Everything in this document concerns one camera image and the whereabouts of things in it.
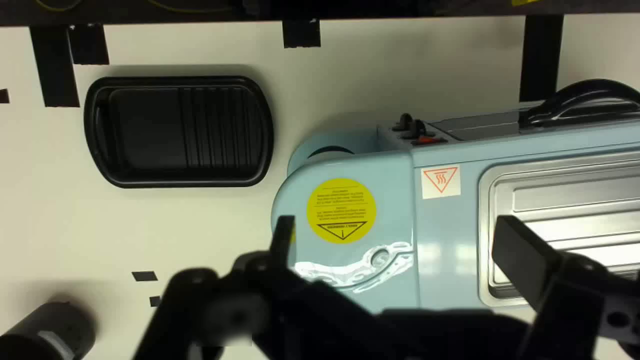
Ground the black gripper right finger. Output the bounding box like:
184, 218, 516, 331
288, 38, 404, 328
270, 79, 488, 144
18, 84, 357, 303
491, 213, 640, 360

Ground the black ribbed tray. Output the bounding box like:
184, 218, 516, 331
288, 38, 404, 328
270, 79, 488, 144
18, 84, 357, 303
85, 74, 277, 190

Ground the large black tape strip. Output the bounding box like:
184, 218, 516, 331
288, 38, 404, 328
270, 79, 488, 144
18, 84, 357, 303
29, 24, 80, 108

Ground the black cylindrical object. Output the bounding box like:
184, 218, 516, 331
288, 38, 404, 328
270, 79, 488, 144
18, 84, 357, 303
0, 298, 98, 360

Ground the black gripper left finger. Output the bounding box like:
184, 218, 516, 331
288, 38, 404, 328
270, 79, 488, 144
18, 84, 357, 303
137, 213, 316, 360

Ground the light blue breakfast maker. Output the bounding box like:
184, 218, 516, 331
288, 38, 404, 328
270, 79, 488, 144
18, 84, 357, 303
270, 98, 640, 315

